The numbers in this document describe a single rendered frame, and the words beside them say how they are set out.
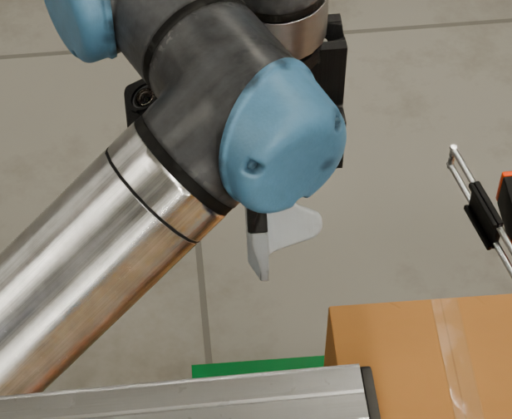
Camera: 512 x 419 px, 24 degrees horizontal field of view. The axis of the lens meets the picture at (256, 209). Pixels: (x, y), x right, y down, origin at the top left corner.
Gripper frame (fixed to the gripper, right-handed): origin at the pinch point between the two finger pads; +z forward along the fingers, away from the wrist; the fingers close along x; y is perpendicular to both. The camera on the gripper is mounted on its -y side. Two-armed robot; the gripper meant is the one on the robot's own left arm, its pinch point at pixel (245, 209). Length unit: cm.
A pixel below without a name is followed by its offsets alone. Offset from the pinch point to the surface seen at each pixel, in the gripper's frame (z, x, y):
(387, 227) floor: 152, 110, 44
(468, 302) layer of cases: 97, 52, 44
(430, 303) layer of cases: 97, 52, 37
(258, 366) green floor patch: 152, 75, 9
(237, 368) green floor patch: 152, 75, 5
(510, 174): 31, 27, 34
